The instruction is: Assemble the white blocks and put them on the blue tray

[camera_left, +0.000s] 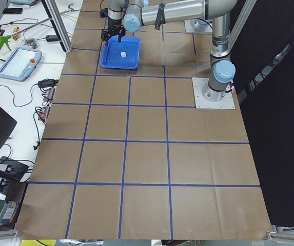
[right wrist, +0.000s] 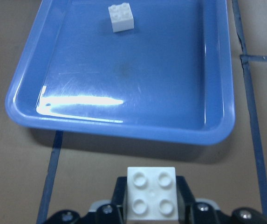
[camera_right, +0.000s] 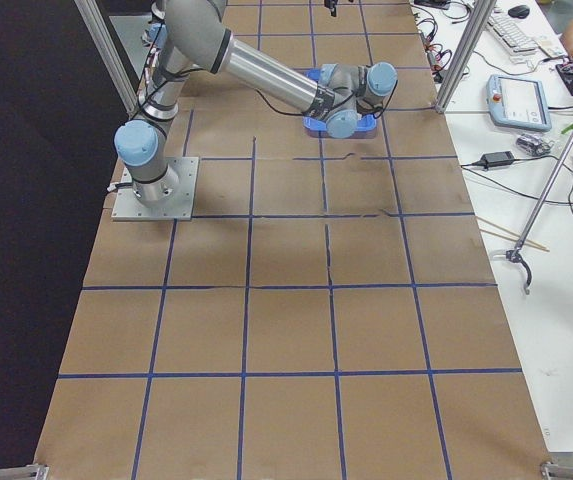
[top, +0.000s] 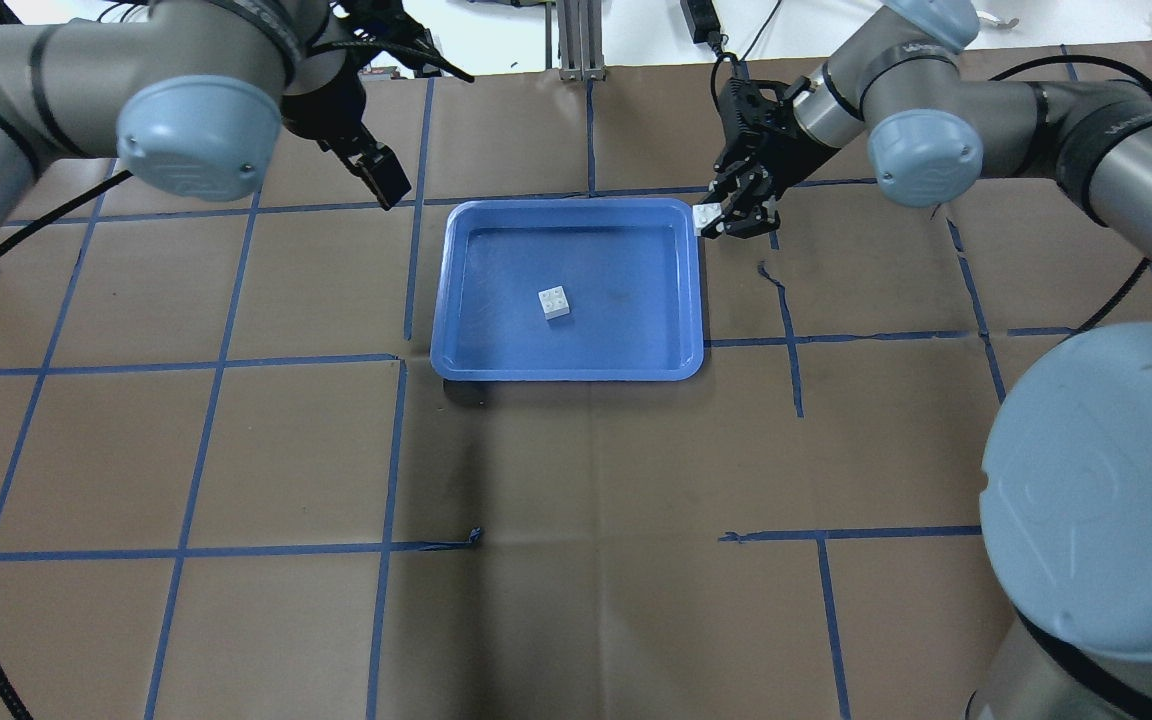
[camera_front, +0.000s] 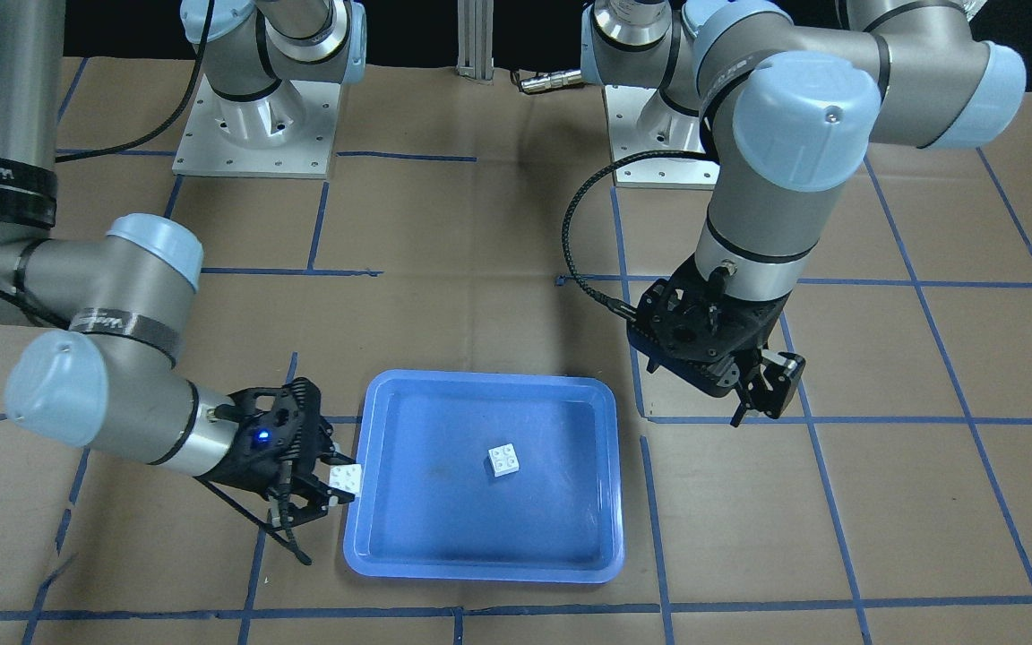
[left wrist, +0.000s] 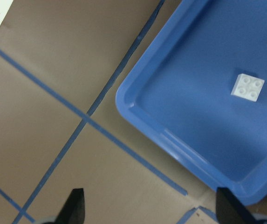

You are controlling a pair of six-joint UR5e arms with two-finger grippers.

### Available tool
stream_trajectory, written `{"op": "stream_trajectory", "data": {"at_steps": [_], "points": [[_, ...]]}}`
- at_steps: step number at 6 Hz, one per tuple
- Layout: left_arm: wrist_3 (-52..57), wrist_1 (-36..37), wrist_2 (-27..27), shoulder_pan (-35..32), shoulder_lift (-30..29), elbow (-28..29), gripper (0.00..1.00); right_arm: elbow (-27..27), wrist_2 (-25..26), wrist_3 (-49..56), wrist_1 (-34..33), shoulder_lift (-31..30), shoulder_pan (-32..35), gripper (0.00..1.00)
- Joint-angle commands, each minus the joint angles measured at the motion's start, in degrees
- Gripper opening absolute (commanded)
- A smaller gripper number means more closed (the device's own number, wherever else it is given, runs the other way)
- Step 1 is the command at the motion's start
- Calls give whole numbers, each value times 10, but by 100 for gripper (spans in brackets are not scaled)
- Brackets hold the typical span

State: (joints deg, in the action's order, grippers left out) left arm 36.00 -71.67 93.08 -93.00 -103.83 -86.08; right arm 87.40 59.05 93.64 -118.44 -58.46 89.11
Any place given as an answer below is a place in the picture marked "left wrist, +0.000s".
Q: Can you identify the white block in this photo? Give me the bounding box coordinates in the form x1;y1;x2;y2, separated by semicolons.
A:
231;73;265;102

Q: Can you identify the blue plastic tray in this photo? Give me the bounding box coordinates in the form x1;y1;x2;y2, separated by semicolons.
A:
116;0;267;205

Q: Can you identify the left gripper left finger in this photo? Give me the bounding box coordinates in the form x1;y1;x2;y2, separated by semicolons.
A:
55;188;85;224

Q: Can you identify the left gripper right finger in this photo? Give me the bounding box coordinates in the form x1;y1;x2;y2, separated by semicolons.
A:
216;187;257;224

